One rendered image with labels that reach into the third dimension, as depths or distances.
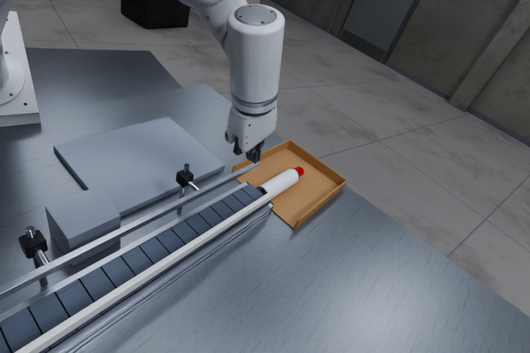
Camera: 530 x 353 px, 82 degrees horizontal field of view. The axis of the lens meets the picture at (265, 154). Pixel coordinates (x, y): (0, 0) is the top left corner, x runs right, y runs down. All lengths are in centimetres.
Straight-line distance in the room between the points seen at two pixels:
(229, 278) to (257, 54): 49
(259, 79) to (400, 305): 66
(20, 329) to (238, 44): 54
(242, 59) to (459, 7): 599
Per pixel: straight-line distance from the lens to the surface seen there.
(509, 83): 608
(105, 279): 67
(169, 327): 68
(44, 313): 66
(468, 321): 101
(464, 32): 628
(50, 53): 155
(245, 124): 55
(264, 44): 45
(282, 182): 92
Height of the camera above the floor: 146
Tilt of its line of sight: 35 degrees down
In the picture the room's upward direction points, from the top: 20 degrees clockwise
